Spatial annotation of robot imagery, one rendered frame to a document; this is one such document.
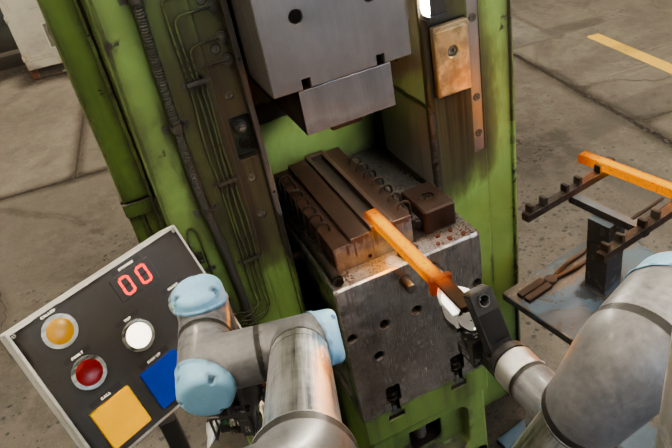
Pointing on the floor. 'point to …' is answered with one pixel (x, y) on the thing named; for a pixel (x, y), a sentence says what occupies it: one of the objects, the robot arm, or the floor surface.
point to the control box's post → (173, 432)
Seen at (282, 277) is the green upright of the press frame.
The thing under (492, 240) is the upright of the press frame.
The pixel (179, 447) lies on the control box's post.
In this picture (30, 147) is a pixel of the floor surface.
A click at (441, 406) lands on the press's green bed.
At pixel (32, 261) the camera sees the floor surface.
